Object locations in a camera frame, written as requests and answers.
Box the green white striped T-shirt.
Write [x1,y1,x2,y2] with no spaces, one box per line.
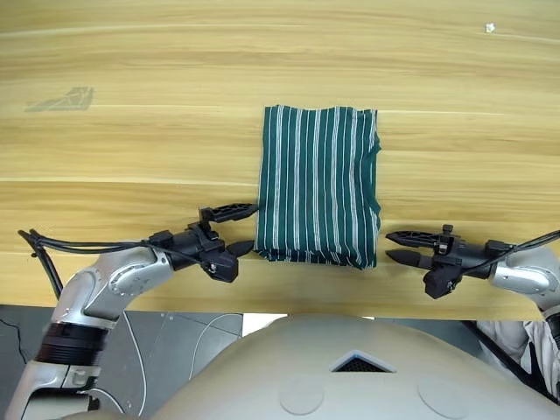
[253,104,385,271]

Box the black cable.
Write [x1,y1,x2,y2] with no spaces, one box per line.
[17,228,176,303]
[484,228,560,266]

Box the white cable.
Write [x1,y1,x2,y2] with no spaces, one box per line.
[122,311,247,417]

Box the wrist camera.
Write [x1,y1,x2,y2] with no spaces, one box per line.
[201,248,241,284]
[422,263,464,301]

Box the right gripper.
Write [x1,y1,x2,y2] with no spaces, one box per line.
[384,223,494,281]

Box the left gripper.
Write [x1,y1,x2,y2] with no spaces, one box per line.
[149,200,260,271]

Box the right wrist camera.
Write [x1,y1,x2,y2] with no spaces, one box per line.
[422,263,464,301]

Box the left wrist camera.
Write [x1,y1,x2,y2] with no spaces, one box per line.
[201,248,241,284]

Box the robot body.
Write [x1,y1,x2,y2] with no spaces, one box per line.
[150,311,557,420]

